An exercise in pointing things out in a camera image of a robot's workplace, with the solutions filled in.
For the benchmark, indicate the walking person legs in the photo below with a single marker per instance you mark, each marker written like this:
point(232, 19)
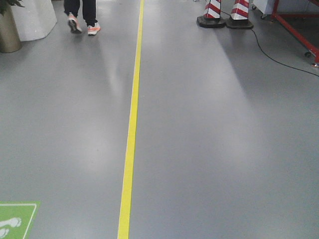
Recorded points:
point(71, 8)

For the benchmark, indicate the right striped traffic cone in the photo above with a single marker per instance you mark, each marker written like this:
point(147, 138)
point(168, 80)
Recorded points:
point(239, 17)

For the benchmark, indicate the white angular pedestal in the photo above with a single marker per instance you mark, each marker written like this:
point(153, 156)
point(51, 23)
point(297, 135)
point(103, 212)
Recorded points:
point(35, 19)

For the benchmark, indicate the gold planter pot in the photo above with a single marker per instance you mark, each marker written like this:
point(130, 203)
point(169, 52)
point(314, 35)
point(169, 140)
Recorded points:
point(9, 37)

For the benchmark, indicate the yellow floor line tape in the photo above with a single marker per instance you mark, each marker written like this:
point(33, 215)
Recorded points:
point(127, 187)

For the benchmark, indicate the left striped traffic cone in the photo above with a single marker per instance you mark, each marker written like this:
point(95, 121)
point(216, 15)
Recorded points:
point(211, 17)

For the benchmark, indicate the striped traffic cone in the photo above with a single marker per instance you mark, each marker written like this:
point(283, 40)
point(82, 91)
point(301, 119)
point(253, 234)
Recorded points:
point(239, 17)
point(211, 17)

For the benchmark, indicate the green footprint floor sticker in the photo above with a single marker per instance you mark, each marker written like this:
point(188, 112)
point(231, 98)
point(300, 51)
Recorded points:
point(17, 218)

